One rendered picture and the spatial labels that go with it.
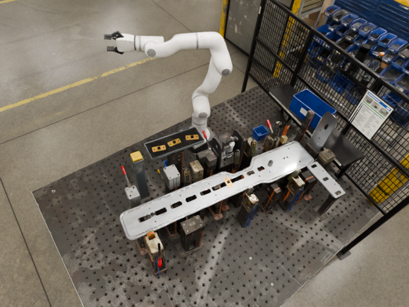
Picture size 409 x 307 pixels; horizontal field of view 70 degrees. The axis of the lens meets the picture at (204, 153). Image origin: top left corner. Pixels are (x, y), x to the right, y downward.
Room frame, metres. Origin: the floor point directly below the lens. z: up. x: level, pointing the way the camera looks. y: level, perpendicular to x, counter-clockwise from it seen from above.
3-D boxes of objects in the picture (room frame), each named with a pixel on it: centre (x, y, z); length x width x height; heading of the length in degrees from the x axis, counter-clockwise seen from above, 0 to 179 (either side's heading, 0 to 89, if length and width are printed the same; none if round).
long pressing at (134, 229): (1.04, -0.17, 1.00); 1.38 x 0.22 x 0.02; 123
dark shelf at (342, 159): (1.71, -0.82, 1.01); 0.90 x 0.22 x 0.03; 33
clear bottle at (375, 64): (1.75, -1.05, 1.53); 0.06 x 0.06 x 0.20
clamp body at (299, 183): (1.11, -0.63, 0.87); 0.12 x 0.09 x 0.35; 33
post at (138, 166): (1.07, 0.42, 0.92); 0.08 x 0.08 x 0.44; 33
